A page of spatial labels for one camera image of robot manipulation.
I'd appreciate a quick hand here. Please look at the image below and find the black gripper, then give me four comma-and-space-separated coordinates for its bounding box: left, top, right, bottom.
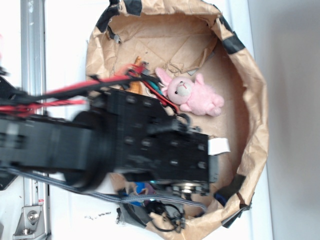
90, 88, 231, 196

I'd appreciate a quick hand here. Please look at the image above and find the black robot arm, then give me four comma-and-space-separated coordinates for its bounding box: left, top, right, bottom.
0, 89, 219, 194

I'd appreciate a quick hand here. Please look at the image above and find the pink plush bunny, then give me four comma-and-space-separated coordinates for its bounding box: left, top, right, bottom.
155, 67, 225, 117

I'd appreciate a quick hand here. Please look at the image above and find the orange spiral seashell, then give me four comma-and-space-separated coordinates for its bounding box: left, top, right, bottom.
120, 56, 143, 95

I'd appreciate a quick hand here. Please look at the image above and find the brown paper nest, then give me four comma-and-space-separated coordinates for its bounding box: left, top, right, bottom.
86, 0, 269, 240

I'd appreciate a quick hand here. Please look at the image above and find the grey ribbon cable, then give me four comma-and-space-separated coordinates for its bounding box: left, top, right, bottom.
0, 167, 208, 210

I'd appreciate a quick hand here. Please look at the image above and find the metal corner bracket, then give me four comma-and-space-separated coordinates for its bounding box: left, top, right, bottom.
12, 205, 48, 240

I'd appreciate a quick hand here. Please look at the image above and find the aluminium extrusion rail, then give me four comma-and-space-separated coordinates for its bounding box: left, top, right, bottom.
20, 0, 51, 240

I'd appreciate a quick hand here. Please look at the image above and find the red black wire bundle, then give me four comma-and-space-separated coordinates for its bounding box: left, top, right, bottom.
0, 62, 180, 118

